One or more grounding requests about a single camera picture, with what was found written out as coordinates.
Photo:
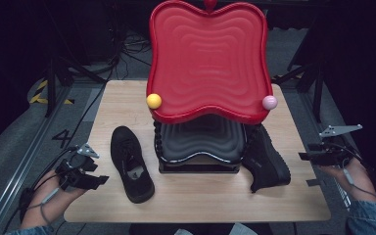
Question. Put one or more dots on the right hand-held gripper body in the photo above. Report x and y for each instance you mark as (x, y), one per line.
(331, 153)

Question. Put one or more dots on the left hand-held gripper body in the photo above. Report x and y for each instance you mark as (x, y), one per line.
(73, 171)

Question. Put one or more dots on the black shoe with pale insole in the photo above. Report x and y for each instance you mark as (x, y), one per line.
(127, 153)

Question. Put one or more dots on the red and black tiered rack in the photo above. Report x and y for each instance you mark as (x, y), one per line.
(209, 65)

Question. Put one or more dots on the person's right hand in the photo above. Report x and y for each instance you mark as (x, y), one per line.
(336, 171)

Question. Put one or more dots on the person's left hand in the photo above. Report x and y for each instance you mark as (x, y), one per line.
(50, 192)

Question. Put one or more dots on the black tape piece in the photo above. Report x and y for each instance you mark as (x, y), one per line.
(313, 182)

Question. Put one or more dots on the yellow and black floor tape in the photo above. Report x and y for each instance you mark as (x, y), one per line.
(39, 94)

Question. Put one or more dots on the black tripod stand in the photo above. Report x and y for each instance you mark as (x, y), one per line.
(57, 75)

